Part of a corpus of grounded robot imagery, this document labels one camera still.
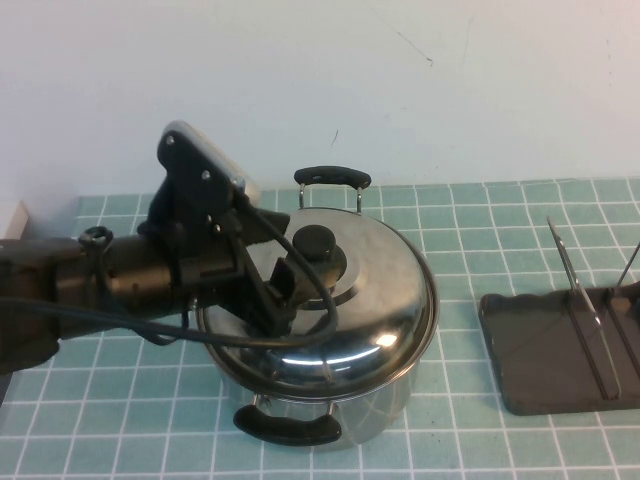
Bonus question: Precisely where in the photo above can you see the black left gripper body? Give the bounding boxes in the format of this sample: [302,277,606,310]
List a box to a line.
[172,212,276,334]

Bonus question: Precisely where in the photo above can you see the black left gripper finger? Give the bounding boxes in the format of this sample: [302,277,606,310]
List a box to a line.
[247,209,292,245]
[267,257,302,346]

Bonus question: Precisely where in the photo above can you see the steel pot lid black knob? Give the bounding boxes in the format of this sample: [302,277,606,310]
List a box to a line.
[198,207,441,401]

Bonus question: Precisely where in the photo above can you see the beige board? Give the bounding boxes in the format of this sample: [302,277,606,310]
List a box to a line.
[0,199,32,242]

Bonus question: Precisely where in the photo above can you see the teal grid tablecloth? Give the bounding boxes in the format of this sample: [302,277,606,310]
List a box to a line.
[0,178,640,480]

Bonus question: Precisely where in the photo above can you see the black camera cable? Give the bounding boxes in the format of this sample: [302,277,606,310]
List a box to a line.
[0,197,341,351]

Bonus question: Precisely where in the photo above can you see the silver wrist camera black mount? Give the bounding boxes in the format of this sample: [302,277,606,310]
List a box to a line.
[155,118,261,236]

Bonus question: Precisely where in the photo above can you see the stainless steel pot black handles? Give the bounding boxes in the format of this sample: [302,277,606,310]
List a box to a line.
[202,167,441,450]

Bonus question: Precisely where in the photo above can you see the black tray wire lid rack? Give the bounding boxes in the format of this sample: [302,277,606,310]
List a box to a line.
[479,214,640,416]

